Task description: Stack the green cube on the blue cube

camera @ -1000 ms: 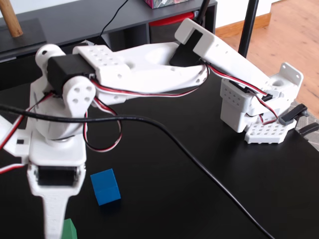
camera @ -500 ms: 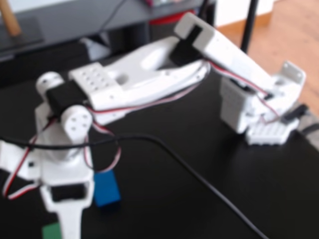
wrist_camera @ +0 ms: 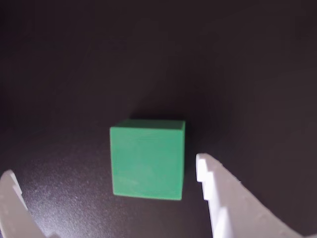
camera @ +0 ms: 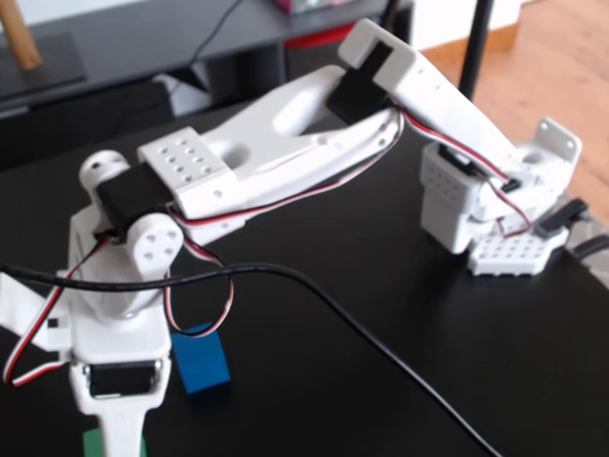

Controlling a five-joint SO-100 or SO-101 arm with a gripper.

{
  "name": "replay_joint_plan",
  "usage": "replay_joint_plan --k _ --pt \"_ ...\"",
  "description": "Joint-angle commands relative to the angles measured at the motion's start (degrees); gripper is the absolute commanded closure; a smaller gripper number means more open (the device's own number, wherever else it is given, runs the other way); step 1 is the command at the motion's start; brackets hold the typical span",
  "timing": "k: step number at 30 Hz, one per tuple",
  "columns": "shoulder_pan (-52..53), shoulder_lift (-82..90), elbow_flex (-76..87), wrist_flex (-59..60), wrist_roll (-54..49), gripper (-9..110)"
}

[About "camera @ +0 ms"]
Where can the grey black table clamp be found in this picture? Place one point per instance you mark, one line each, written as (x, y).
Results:
(559, 221)

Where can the wooden post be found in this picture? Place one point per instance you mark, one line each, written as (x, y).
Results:
(21, 43)

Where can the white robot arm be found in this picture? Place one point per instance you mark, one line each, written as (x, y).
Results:
(295, 124)

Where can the black vertical pole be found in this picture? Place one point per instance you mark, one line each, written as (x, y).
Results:
(476, 47)

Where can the pink patterned box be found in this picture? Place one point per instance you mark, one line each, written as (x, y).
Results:
(304, 5)

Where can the grey shelf board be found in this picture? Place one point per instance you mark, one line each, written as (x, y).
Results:
(143, 33)

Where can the red object under shelf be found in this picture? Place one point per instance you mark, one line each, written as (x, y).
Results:
(314, 37)

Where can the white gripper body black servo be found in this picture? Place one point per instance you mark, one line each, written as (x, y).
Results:
(121, 379)

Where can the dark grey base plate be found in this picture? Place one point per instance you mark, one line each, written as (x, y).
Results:
(57, 66)

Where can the green cube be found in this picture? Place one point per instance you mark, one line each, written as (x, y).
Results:
(90, 443)

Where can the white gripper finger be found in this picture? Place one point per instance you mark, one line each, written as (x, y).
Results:
(123, 435)

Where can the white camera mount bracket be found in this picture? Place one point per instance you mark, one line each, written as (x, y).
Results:
(19, 309)

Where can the blue cube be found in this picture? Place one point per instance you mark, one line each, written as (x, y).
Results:
(204, 362)

